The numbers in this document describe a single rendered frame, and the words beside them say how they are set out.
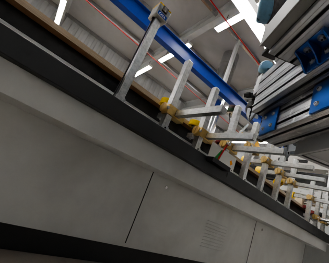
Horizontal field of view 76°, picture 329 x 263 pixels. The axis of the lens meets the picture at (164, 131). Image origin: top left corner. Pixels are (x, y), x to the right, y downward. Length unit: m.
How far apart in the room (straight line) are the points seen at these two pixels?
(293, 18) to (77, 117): 0.72
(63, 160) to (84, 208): 0.25
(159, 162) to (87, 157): 0.34
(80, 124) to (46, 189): 0.35
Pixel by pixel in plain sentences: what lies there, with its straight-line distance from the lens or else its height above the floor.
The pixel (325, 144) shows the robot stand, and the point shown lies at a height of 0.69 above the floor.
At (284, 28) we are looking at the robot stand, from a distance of 0.64.
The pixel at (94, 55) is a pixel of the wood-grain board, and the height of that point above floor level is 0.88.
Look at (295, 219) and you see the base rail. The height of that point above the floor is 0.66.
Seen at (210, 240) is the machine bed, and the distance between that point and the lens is 1.76.
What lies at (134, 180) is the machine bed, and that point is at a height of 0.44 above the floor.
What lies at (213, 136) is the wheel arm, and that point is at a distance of 1.17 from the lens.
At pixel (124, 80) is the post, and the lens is 0.93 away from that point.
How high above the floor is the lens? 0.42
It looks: 16 degrees up
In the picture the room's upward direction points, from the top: 22 degrees clockwise
